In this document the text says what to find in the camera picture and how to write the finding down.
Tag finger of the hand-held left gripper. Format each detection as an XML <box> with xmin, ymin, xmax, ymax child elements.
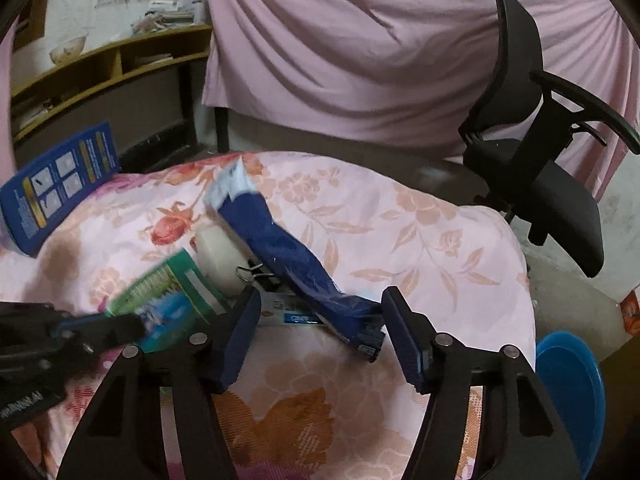
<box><xmin>52</xmin><ymin>314</ymin><xmax>108</xmax><ymax>337</ymax></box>
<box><xmin>82</xmin><ymin>312</ymin><xmax>147</xmax><ymax>356</ymax></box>

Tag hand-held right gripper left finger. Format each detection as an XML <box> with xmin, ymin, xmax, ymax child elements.
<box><xmin>56</xmin><ymin>286</ymin><xmax>262</xmax><ymax>480</ymax></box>

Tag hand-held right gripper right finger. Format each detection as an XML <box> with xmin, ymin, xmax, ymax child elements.
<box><xmin>381</xmin><ymin>286</ymin><xmax>583</xmax><ymax>480</ymax></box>

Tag white paper label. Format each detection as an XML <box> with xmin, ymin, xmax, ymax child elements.
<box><xmin>257</xmin><ymin>292</ymin><xmax>326</xmax><ymax>326</ymax></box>

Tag green paper packet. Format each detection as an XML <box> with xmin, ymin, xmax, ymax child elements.
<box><xmin>102</xmin><ymin>249</ymin><xmax>231</xmax><ymax>353</ymax></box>

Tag black binder clip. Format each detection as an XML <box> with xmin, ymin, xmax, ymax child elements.
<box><xmin>235</xmin><ymin>262</ymin><xmax>281</xmax><ymax>291</ymax></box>

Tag white round jar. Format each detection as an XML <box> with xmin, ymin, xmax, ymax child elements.
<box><xmin>194</xmin><ymin>225</ymin><xmax>256</xmax><ymax>297</ymax></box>

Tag dark blue wrapper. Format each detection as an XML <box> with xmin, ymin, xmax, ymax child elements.
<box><xmin>204</xmin><ymin>156</ymin><xmax>386</xmax><ymax>363</ymax></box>

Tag blue cardboard box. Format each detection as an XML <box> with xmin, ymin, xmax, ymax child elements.
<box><xmin>0</xmin><ymin>120</ymin><xmax>124</xmax><ymax>257</ymax></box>

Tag floral blanket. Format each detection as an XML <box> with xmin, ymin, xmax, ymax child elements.
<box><xmin>0</xmin><ymin>151</ymin><xmax>538</xmax><ymax>480</ymax></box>

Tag blue plastic basin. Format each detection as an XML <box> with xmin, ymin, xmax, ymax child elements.
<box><xmin>535</xmin><ymin>331</ymin><xmax>607</xmax><ymax>468</ymax></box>

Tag black office chair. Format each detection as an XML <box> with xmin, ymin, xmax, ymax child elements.
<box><xmin>459</xmin><ymin>0</ymin><xmax>640</xmax><ymax>279</ymax></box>

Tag papers in shelf cubby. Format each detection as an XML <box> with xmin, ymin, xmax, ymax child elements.
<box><xmin>132</xmin><ymin>52</ymin><xmax>176</xmax><ymax>66</ymax></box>
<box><xmin>15</xmin><ymin>100</ymin><xmax>56</xmax><ymax>128</ymax></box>

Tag pink curtain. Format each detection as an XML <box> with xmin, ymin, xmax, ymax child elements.
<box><xmin>0</xmin><ymin>7</ymin><xmax>21</xmax><ymax>171</ymax></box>

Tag red patterned bag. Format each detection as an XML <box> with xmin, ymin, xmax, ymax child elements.
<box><xmin>620</xmin><ymin>292</ymin><xmax>640</xmax><ymax>336</ymax></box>

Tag wooden shelf desk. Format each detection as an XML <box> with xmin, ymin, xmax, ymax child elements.
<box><xmin>10</xmin><ymin>24</ymin><xmax>216</xmax><ymax>161</ymax></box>

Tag patterned ceramic bowl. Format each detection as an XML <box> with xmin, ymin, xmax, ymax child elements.
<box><xmin>49</xmin><ymin>34</ymin><xmax>90</xmax><ymax>65</ymax></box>

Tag pink hanging sheet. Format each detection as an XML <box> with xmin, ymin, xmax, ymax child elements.
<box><xmin>201</xmin><ymin>0</ymin><xmax>640</xmax><ymax>198</ymax></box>

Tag stack of books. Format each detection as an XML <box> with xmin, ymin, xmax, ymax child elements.
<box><xmin>131</xmin><ymin>0</ymin><xmax>206</xmax><ymax>36</ymax></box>

